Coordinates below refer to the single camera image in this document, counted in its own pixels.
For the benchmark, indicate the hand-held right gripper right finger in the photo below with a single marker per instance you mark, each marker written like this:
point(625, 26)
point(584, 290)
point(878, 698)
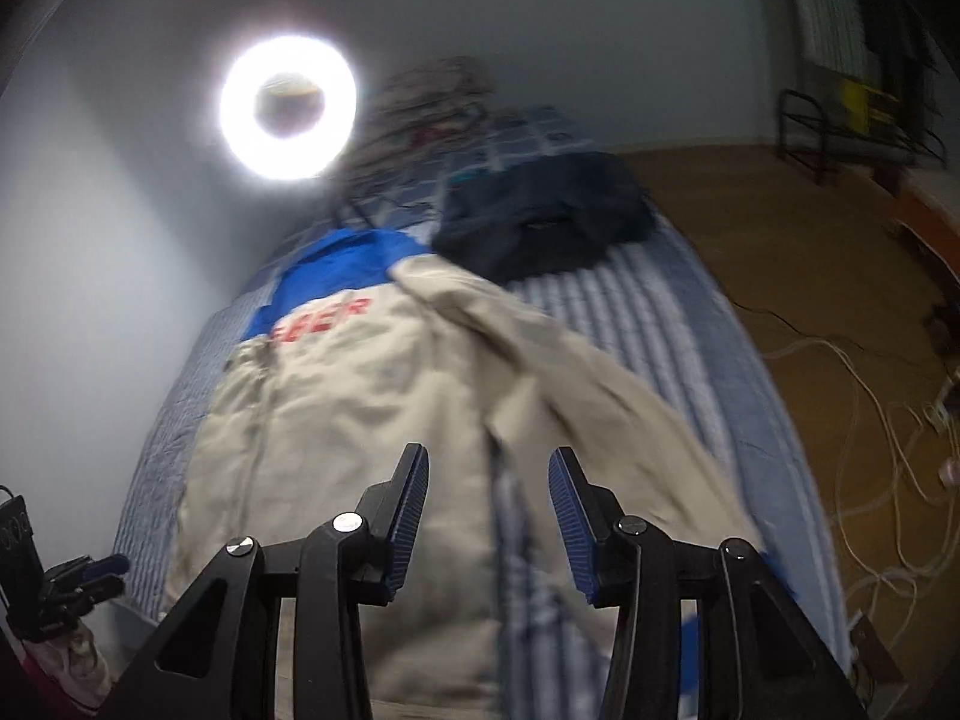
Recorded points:
point(574, 525)

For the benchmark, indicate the black metal clothes rack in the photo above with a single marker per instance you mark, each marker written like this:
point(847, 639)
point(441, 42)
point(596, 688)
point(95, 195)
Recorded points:
point(795, 127)

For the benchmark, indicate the beige and blue jacket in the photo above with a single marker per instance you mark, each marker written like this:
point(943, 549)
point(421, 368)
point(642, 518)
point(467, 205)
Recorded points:
point(360, 405)

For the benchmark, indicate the orange bench with white cover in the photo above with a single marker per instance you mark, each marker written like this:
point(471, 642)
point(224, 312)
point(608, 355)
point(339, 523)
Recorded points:
point(934, 217)

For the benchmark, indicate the blue checked bed sheet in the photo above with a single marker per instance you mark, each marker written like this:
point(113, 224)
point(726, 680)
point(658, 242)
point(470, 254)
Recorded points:
point(525, 139)

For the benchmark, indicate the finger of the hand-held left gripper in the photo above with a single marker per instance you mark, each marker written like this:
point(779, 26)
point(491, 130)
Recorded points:
point(90, 570)
point(82, 596)

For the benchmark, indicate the person's left hand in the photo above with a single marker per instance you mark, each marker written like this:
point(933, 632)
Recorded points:
point(79, 656)

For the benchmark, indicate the stack of folded floral quilts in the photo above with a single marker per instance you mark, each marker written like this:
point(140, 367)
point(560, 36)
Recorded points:
point(435, 97)

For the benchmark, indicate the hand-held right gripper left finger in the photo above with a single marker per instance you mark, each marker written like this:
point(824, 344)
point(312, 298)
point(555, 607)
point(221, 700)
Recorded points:
point(405, 525)

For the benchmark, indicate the dark hanging clothes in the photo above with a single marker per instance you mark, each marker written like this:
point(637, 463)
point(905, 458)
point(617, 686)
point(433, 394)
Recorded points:
point(892, 0)

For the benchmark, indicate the yellow box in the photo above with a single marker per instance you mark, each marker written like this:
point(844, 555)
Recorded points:
point(866, 105)

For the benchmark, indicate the person's left forearm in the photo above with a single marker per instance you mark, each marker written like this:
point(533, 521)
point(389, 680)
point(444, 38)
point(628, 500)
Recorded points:
point(49, 690)

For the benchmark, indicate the striped hanging towel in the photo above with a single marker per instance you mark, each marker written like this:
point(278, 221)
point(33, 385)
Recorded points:
point(832, 7)

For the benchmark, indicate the dark navy garment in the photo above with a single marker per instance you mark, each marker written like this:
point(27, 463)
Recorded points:
point(540, 195)

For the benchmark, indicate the bed with striped sheet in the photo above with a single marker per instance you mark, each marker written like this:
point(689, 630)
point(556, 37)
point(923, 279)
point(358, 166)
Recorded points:
point(660, 330)

